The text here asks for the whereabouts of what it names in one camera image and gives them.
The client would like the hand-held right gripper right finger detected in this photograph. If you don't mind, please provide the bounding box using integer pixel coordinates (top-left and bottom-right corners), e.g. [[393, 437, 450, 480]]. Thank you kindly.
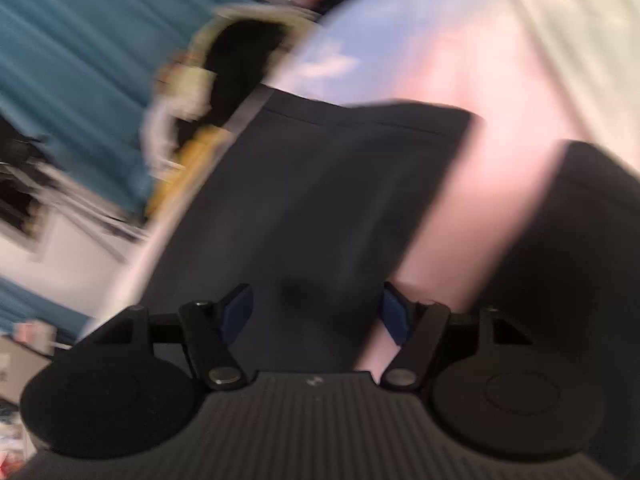
[[381, 282, 537, 391]]

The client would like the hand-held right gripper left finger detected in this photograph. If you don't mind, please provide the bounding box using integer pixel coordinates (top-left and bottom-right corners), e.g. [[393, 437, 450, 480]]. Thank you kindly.
[[75, 283, 254, 392]]

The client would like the dark grey garment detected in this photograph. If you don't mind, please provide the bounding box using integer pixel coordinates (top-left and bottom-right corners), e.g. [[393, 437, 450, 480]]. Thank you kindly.
[[150, 87, 640, 376]]

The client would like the yellow towel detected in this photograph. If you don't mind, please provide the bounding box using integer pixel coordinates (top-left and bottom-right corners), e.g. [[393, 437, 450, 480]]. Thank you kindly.
[[144, 127, 228, 217]]

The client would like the white cloth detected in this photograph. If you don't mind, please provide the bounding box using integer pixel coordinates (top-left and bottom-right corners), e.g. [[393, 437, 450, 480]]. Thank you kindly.
[[140, 102, 181, 178]]

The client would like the pale yellow fluffy cloth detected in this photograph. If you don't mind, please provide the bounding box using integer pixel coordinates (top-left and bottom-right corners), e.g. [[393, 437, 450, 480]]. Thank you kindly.
[[155, 2, 313, 121]]

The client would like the pastel tie-dye bed blanket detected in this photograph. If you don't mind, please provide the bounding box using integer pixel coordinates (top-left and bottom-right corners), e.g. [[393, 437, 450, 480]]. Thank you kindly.
[[95, 0, 640, 371]]

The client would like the blue curtain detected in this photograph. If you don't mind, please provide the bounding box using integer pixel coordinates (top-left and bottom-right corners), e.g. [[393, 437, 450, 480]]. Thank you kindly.
[[0, 0, 266, 221]]

